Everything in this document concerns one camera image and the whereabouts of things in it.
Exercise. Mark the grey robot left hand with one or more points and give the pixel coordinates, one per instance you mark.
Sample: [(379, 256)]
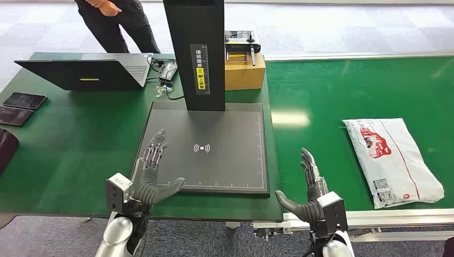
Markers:
[(147, 174)]

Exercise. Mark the green conveyor belt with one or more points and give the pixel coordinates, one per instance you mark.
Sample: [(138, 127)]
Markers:
[(354, 92)]

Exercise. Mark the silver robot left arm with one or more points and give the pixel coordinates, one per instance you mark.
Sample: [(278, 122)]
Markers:
[(115, 234)]

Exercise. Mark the person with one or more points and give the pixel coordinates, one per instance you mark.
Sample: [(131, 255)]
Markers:
[(134, 25)]

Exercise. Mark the yellow black label sticker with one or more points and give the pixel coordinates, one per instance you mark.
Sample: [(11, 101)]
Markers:
[(200, 71)]

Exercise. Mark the black remote controller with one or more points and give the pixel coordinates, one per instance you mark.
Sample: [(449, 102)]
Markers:
[(241, 44)]

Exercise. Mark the black inbound scanner machine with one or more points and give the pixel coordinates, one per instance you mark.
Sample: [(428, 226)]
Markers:
[(220, 159)]

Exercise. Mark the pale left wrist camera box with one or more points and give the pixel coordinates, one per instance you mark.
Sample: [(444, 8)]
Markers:
[(117, 193)]

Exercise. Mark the dark maroon pouch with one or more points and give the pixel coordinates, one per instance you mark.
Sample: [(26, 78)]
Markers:
[(7, 150)]

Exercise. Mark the black smartphone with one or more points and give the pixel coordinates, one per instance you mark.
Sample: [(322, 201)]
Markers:
[(14, 116), (25, 100)]

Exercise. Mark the dark rounded object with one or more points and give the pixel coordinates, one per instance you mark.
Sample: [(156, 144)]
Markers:
[(449, 248)]

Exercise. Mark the person's hand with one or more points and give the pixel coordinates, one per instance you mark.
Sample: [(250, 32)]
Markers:
[(110, 9)]

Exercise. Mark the brown cardboard box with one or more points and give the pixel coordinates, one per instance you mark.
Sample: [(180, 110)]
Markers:
[(244, 76)]

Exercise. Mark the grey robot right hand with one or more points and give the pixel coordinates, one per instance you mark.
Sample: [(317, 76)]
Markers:
[(317, 188)]

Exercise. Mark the green table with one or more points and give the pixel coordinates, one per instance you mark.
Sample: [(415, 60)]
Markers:
[(88, 142)]

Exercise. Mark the grey open laptop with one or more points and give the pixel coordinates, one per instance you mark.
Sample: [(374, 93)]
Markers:
[(81, 74)]

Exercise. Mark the person's forearm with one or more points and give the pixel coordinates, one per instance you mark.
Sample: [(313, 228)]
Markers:
[(94, 2)]

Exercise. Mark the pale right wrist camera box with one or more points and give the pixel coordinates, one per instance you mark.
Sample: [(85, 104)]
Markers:
[(335, 212)]

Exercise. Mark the clear plastic piece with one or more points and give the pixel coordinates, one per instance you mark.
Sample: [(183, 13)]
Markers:
[(162, 90)]

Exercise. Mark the white red courier package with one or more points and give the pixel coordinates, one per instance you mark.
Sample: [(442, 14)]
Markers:
[(393, 163)]

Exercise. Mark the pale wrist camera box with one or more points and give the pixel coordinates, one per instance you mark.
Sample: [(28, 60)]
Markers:
[(335, 212), (117, 193)]

